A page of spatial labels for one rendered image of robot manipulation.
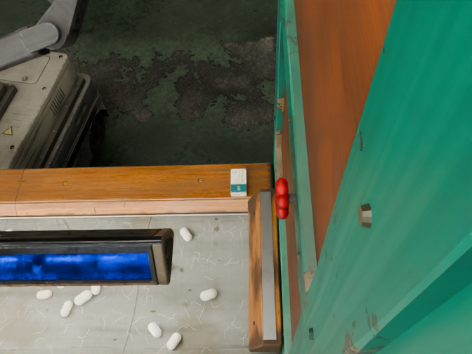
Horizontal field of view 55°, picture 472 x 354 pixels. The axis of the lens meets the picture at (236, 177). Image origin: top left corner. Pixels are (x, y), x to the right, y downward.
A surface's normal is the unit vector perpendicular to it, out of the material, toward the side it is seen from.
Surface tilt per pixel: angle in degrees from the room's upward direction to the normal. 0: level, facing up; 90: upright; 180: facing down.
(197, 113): 0
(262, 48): 0
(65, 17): 49
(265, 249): 0
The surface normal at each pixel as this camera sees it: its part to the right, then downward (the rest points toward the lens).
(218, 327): -0.05, -0.50
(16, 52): -0.07, 0.40
